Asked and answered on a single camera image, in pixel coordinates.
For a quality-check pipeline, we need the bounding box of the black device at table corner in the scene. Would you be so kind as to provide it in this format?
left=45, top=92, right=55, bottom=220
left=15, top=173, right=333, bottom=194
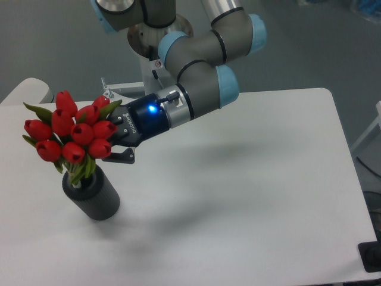
left=358, top=241, right=380, bottom=273

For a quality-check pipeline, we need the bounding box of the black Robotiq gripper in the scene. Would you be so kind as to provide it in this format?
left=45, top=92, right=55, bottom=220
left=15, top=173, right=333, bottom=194
left=102, top=94, right=170, bottom=164

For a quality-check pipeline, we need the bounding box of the blue item in clear bag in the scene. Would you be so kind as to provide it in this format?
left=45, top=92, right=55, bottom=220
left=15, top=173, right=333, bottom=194
left=350, top=0, right=380, bottom=23

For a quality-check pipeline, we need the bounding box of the white pedestal base frame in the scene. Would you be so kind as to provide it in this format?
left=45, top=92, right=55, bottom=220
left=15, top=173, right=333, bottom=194
left=101, top=77, right=145, bottom=100

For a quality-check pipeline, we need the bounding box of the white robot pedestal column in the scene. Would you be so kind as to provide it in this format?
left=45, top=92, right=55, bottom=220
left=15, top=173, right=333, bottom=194
left=127, top=14, right=195, bottom=98

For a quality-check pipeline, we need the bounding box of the black cable on floor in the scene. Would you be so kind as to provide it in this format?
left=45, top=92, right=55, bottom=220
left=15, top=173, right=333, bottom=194
left=356, top=157, right=381, bottom=176

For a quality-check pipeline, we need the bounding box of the black pedestal cable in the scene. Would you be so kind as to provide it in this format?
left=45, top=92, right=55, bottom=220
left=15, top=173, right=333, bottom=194
left=148, top=46, right=164, bottom=90

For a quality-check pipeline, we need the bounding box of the red tulip bouquet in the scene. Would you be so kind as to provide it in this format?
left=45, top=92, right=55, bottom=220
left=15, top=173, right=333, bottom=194
left=23, top=91, right=121, bottom=188

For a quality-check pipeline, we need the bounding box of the white furniture leg right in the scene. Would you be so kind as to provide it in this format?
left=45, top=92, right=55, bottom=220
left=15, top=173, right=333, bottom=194
left=349, top=101, right=380, bottom=156

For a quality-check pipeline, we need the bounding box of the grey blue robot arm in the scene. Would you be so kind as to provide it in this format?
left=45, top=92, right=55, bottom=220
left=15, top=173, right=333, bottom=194
left=92, top=1, right=267, bottom=164

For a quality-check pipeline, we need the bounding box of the white chair backrest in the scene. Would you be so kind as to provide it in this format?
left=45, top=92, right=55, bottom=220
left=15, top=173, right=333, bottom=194
left=1, top=77, right=54, bottom=106

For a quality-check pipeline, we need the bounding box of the dark grey ribbed vase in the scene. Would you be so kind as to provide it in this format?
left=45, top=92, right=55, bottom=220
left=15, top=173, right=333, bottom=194
left=62, top=165, right=120, bottom=220

